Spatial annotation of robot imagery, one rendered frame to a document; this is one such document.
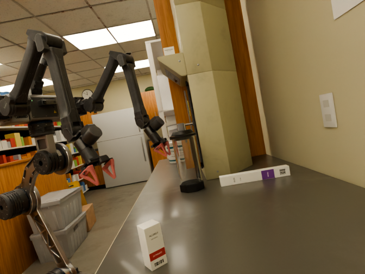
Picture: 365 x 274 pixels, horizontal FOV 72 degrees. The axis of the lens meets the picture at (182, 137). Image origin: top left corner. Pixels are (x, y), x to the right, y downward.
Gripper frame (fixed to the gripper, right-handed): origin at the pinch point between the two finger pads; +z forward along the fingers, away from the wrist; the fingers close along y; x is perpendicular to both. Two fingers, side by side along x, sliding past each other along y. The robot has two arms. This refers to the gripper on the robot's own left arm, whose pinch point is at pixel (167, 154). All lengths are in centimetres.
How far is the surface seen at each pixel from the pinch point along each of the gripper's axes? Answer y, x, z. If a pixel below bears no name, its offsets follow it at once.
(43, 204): 41, 179, -58
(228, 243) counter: -75, -42, 38
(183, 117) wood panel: 8.9, -18.4, -11.7
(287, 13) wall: -10, -88, -7
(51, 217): 45, 185, -44
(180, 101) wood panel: 9.0, -23.0, -19.4
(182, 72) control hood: -23, -44, -18
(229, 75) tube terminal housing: -5, -55, -7
